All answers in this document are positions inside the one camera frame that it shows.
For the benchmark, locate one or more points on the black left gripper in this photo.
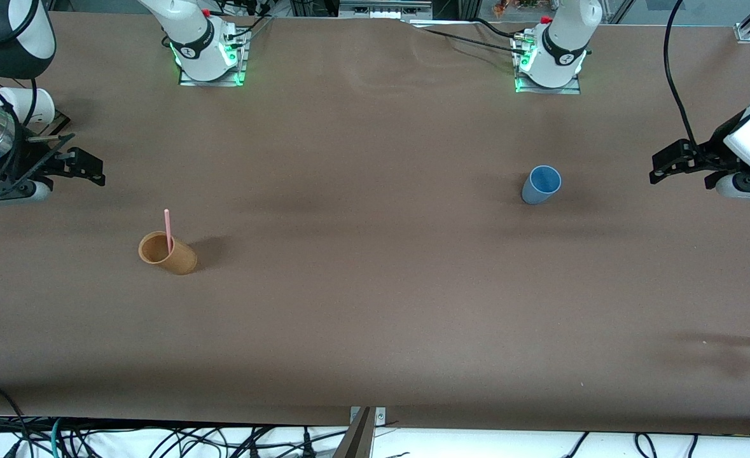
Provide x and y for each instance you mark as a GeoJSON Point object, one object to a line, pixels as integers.
{"type": "Point", "coordinates": [715, 151]}

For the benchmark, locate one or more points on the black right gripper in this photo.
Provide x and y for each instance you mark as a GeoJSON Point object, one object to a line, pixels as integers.
{"type": "Point", "coordinates": [26, 160]}

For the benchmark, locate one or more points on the pink chopstick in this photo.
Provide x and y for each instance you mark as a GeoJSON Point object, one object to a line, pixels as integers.
{"type": "Point", "coordinates": [168, 229]}

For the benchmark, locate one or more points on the blue cup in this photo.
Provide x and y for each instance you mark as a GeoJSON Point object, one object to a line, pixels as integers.
{"type": "Point", "coordinates": [540, 186]}

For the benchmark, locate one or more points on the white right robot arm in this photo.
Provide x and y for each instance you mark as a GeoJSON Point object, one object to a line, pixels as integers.
{"type": "Point", "coordinates": [190, 38]}

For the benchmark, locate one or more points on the black cup rack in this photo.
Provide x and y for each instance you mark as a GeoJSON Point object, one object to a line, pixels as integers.
{"type": "Point", "coordinates": [53, 124]}

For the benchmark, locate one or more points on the white cup with print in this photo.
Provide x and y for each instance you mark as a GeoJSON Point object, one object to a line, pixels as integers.
{"type": "Point", "coordinates": [45, 105]}

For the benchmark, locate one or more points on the brown wooden cup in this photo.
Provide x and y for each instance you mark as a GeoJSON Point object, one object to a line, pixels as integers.
{"type": "Point", "coordinates": [180, 259]}

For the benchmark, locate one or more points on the orange background object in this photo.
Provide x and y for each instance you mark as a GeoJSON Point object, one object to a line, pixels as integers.
{"type": "Point", "coordinates": [514, 6]}

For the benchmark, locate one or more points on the grey metal device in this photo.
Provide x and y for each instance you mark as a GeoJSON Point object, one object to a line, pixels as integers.
{"type": "Point", "coordinates": [384, 9]}

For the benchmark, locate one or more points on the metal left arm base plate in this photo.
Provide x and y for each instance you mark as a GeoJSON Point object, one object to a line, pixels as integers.
{"type": "Point", "coordinates": [572, 89]}

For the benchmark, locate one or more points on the silver metal bracket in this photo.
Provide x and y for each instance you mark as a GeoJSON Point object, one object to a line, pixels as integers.
{"type": "Point", "coordinates": [380, 415]}

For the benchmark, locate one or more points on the dark metal post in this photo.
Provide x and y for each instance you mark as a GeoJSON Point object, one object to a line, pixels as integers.
{"type": "Point", "coordinates": [357, 442]}

